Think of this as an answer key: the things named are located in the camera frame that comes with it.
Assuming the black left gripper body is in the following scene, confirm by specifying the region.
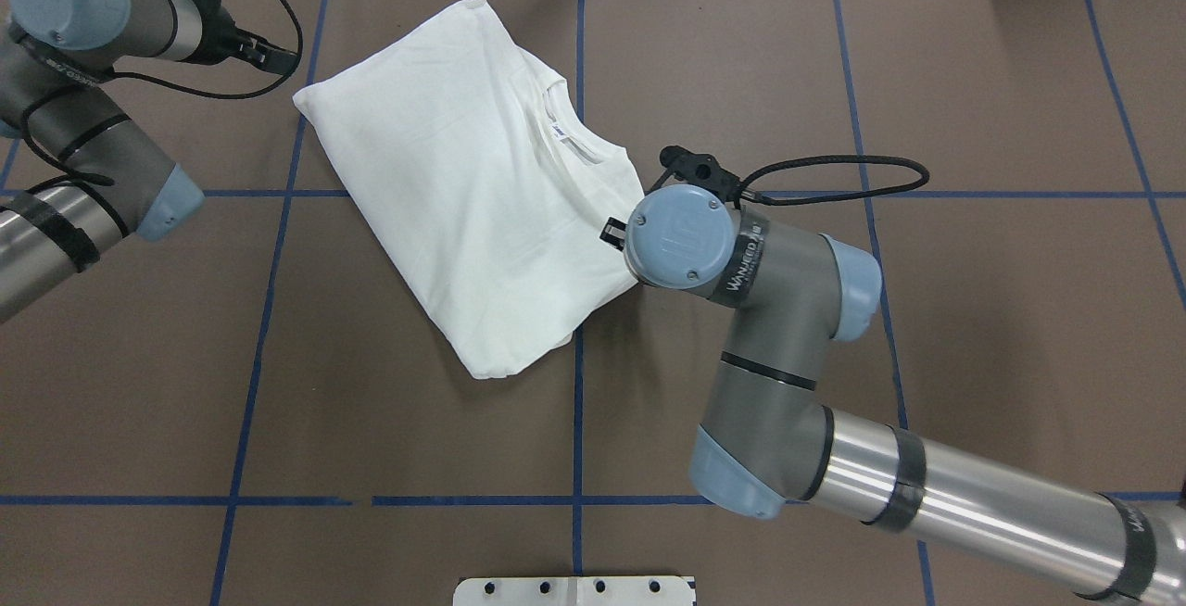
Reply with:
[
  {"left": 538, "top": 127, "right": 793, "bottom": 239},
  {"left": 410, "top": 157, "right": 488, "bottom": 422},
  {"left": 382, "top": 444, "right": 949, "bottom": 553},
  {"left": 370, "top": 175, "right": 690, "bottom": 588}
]
[{"left": 219, "top": 24, "right": 301, "bottom": 77}]

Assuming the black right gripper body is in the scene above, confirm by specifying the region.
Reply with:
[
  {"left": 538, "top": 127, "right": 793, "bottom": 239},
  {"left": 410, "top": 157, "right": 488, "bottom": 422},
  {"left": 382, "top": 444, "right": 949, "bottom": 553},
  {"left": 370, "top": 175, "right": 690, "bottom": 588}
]
[{"left": 600, "top": 217, "right": 629, "bottom": 251}]

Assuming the white long-sleeve printed t-shirt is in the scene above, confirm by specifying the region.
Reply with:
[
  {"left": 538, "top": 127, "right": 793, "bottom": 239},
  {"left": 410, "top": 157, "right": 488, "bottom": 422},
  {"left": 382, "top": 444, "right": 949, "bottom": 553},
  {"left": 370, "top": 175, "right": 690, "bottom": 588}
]
[{"left": 293, "top": 0, "right": 643, "bottom": 379}]

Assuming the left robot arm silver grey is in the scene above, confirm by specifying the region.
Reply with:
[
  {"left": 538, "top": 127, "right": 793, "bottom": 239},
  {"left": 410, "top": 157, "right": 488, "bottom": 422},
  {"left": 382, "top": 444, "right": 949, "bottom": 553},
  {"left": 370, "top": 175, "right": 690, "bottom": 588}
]
[{"left": 1, "top": 0, "right": 304, "bottom": 323}]

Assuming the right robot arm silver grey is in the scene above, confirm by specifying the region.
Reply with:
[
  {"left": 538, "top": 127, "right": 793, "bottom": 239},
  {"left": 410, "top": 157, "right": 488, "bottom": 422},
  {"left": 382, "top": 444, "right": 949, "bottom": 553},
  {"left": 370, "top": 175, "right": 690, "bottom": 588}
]
[{"left": 582, "top": 197, "right": 1182, "bottom": 605}]

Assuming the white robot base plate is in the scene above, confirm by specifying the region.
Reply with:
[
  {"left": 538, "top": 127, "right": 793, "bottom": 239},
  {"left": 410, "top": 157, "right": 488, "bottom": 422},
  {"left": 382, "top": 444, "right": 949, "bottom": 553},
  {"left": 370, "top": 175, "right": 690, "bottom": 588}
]
[{"left": 452, "top": 575, "right": 699, "bottom": 605}]

